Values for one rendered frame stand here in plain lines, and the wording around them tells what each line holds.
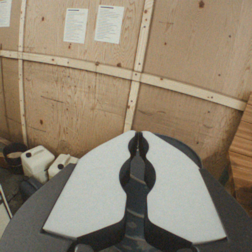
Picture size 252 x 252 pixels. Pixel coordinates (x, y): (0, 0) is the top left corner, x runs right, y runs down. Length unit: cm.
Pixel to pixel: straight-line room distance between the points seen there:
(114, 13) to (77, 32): 36
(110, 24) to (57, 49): 54
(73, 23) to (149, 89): 84
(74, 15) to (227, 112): 146
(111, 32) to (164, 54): 44
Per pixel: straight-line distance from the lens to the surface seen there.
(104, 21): 167
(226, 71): 158
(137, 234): 154
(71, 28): 182
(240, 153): 175
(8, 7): 239
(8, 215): 163
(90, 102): 184
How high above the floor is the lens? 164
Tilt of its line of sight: 28 degrees down
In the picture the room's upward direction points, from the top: 10 degrees clockwise
